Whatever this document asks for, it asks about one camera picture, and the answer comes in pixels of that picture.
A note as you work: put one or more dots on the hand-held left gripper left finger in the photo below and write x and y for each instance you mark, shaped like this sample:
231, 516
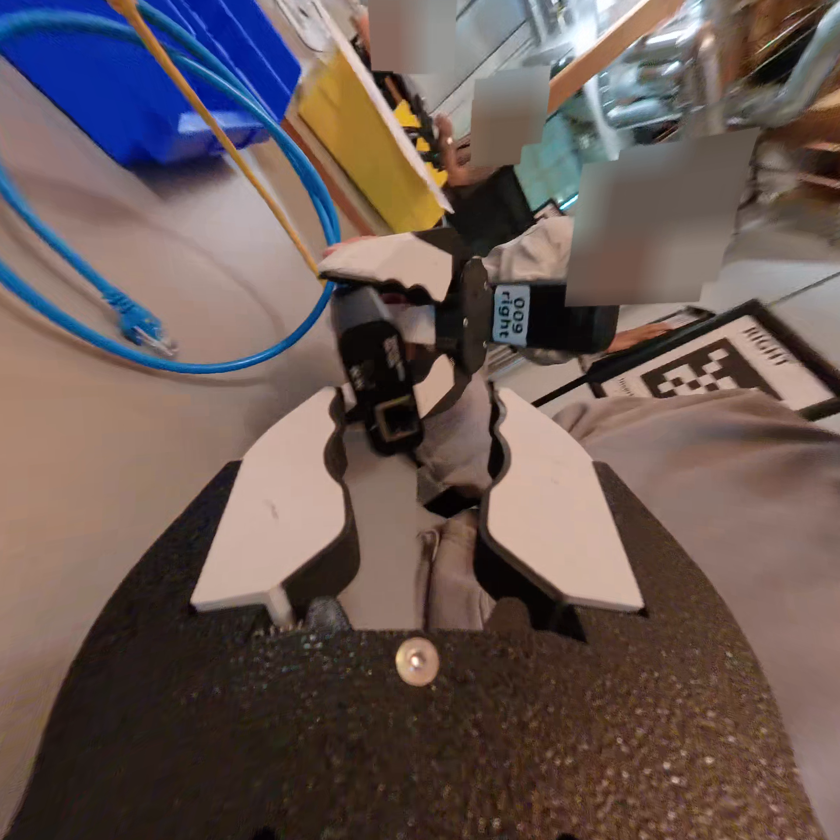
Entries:
282, 512

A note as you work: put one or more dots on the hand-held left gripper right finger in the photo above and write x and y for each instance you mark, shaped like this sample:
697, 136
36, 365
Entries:
558, 518

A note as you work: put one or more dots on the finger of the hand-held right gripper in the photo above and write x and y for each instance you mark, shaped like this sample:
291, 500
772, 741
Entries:
438, 384
394, 259

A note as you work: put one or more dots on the black ethernet splitter box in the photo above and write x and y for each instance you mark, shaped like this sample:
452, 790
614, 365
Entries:
367, 354

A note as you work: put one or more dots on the person's right hand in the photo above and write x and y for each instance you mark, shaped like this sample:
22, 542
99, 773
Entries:
640, 336

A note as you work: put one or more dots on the yellow plastic bin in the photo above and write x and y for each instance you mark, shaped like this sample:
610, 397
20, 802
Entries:
367, 151

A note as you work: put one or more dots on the blue plastic bin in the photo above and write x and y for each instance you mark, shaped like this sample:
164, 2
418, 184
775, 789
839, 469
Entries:
98, 98

